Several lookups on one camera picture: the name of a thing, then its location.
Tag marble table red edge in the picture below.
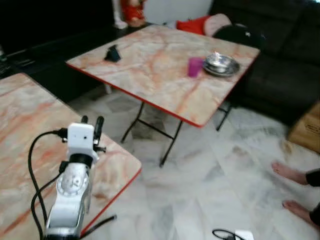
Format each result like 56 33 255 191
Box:
0 72 143 239

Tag person's black trouser leg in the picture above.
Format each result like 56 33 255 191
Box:
308 202 320 227
305 168 320 188

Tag white stand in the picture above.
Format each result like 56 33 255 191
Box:
112 0 129 30

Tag red figurine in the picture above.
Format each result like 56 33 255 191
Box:
122 0 147 28

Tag black bag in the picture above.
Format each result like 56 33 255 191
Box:
213 23 266 49

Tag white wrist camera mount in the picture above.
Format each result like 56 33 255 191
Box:
66 122 97 159
233 229 255 240

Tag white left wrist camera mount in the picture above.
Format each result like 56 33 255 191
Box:
66 122 97 159

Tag brown cardboard box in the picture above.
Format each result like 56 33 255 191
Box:
287 102 320 154

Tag stainless steel bowl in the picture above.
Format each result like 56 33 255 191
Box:
202 52 241 78

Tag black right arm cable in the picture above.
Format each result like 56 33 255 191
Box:
212 228 236 240

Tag person's bare foot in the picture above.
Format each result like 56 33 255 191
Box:
271 160 310 186
281 199 315 227

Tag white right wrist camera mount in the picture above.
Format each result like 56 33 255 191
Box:
233 229 255 240

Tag pink pillow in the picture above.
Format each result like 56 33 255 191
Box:
203 13 234 37

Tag dark low cabinet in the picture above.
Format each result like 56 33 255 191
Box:
0 0 121 103

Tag small black holder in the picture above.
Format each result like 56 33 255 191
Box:
104 44 123 63

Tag marble folding table black legs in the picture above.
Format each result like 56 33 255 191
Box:
66 24 261 168

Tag black loose cable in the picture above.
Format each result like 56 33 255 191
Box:
81 214 119 237

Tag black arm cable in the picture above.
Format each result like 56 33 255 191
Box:
212 228 236 240
28 128 69 239

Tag purple plastic cup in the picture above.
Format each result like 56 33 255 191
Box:
187 56 204 78

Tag red cushion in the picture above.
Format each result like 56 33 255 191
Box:
175 15 214 36

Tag black leather sofa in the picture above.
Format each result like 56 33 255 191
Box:
209 0 320 127

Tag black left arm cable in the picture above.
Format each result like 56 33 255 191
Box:
28 128 69 239

